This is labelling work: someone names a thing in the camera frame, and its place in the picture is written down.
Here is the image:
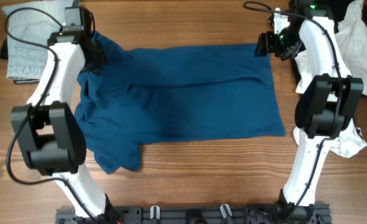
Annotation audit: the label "dark blue polo shirt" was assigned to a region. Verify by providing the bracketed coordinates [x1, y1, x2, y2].
[75, 33, 286, 174]

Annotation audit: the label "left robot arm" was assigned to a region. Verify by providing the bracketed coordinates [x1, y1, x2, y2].
[6, 6, 111, 223]

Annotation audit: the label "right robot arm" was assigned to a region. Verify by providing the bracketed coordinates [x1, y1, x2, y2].
[256, 1, 364, 222]

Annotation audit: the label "white t-shirt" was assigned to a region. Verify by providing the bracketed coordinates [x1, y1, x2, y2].
[292, 0, 367, 159]

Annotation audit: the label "folded light blue jeans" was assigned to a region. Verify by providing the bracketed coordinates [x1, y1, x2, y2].
[1, 0, 79, 82]

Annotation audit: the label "folded black garment under jeans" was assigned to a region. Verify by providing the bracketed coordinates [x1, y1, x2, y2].
[0, 39, 39, 85]

